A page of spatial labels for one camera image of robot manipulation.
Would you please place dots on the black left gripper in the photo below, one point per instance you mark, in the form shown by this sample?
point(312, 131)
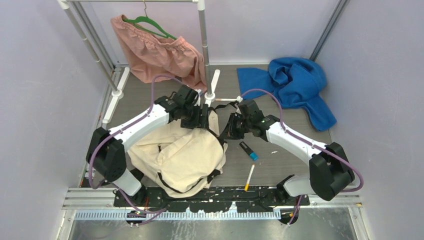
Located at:
point(202, 120)

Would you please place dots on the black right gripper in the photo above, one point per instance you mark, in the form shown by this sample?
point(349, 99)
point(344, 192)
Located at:
point(231, 133)

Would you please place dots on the cream canvas backpack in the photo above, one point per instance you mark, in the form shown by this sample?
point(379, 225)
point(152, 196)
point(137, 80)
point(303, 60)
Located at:
point(181, 161)

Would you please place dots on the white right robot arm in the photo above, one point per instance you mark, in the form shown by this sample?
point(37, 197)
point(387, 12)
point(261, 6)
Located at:
point(328, 172)

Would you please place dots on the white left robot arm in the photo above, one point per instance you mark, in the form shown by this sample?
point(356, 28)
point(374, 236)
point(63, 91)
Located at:
point(107, 149)

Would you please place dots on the white pink pen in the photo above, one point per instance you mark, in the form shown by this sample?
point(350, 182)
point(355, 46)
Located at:
point(239, 99)

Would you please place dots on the black blue highlighter marker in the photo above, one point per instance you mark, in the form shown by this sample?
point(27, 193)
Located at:
point(248, 151)

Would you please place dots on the white yellow pen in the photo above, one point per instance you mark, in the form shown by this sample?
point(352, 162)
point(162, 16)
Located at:
point(247, 184)

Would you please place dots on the pink garment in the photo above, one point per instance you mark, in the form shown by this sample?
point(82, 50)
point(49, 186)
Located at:
point(149, 55)

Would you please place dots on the blue cloth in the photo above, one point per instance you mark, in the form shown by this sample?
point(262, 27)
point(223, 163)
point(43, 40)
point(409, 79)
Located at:
point(295, 82)

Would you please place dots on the metal clothes rack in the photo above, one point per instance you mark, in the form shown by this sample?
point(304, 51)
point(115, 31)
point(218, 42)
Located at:
point(118, 81)

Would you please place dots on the metal corner pole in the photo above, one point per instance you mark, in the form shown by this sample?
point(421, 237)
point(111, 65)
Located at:
point(333, 20)

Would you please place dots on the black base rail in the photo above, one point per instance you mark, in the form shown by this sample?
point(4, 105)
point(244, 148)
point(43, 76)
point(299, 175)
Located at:
point(257, 199)

